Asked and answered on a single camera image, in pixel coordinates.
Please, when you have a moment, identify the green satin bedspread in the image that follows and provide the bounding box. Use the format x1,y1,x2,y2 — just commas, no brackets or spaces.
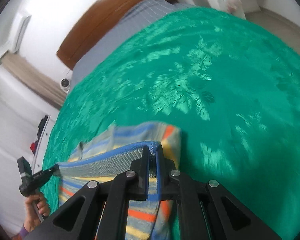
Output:
43,7,300,239

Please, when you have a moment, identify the beige curtain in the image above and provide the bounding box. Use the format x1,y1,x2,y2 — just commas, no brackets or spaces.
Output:
1,52,66,110

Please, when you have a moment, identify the person's left hand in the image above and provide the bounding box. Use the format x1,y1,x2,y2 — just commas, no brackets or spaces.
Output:
24,193,51,232

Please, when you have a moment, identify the black item on cabinet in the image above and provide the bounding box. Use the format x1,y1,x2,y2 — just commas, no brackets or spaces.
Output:
37,115,49,139

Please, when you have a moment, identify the brown wooden headboard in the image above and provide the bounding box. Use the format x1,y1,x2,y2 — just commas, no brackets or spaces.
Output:
56,0,178,71

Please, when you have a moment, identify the white plastic bag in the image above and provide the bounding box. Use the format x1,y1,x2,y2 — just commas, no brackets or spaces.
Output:
215,0,246,20

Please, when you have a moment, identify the red item on cabinet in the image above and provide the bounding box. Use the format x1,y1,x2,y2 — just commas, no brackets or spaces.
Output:
30,140,39,155

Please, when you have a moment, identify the small white fan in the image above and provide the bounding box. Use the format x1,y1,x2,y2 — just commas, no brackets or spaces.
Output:
60,78,71,93

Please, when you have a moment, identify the striped knit sweater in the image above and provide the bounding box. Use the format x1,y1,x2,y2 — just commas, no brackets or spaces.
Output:
58,122,181,239

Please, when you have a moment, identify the white drawer cabinet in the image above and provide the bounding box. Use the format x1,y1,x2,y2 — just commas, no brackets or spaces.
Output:
0,96,58,236

